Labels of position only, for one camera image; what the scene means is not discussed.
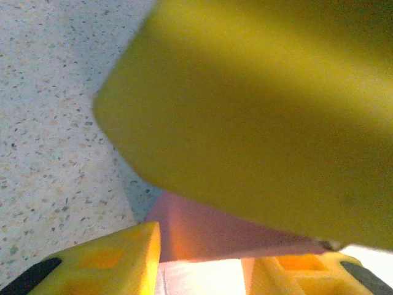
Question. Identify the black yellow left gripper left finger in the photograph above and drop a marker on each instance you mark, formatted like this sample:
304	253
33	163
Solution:
107	267

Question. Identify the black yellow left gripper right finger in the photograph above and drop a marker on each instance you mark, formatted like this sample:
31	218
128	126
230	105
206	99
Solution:
307	276

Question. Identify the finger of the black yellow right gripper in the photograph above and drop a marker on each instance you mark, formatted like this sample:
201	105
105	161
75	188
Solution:
245	107

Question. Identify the pink and white paper box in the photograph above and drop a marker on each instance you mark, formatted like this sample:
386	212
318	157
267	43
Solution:
199	233

